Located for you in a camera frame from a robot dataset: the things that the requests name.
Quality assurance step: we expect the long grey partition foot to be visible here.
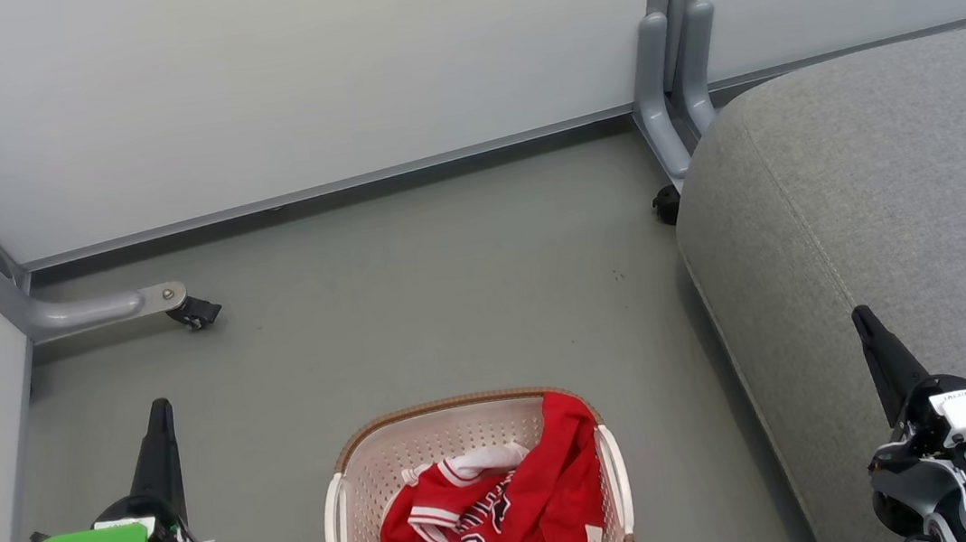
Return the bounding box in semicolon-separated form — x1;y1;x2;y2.
0;220;192;350

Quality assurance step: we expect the red jersey with striped trim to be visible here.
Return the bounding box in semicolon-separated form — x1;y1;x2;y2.
362;440;569;542

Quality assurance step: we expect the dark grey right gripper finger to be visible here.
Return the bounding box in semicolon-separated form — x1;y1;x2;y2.
850;298;936;432

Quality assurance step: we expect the grey double partition foot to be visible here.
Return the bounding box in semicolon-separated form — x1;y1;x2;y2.
623;0;735;192

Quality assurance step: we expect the plain red garment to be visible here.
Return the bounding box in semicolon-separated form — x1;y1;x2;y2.
497;386;613;542

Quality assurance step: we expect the white plastic laundry basket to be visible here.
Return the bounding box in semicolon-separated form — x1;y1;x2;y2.
311;377;639;542

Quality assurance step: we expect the black caster wheel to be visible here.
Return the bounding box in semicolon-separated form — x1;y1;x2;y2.
650;184;684;228
165;293;226;334

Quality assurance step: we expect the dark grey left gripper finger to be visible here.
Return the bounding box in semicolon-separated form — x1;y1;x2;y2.
120;396;191;529

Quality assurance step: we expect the grey fabric sofa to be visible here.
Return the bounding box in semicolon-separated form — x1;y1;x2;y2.
656;21;966;542

